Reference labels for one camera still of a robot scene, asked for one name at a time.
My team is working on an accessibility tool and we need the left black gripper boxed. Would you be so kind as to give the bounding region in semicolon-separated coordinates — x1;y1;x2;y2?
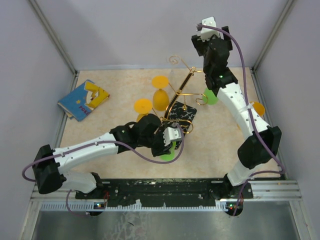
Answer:
139;128;174;158

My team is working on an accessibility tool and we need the green goblet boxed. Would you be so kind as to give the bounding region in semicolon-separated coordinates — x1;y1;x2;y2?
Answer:
202;88;219;105
159;141;177;162

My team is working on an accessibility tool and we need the orange goblet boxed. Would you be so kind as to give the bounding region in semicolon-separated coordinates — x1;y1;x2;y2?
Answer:
133;98;152;122
151;75;170;112
236;101;266;131

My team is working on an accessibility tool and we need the gold wine glass rack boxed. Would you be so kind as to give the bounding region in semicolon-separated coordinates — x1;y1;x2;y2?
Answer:
160;55;207;135

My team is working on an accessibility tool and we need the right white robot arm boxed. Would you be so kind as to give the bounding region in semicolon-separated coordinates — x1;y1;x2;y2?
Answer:
191;23;282;199

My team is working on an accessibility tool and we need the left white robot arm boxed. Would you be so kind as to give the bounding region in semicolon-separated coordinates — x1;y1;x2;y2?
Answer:
32;113;182;199

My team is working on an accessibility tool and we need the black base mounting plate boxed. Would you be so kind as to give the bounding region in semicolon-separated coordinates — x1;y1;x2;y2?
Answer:
75;177;253;207

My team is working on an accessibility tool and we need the blue yellow box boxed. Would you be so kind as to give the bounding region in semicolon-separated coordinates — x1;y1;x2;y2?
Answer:
57;79;110;122

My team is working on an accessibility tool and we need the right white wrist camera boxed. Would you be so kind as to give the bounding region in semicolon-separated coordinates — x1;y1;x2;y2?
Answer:
196;16;221;42

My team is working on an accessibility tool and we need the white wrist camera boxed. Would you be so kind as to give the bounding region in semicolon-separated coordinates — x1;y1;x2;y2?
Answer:
162;125;184;147
196;16;221;42

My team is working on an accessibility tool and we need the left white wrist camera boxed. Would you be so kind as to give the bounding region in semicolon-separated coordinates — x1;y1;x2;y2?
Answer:
162;125;184;147

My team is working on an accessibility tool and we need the white cable duct strip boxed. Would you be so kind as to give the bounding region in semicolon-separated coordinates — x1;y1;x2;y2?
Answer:
39;201;242;212

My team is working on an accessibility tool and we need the aluminium frame rail front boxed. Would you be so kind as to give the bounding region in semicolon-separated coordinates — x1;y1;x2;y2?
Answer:
30;181;300;201

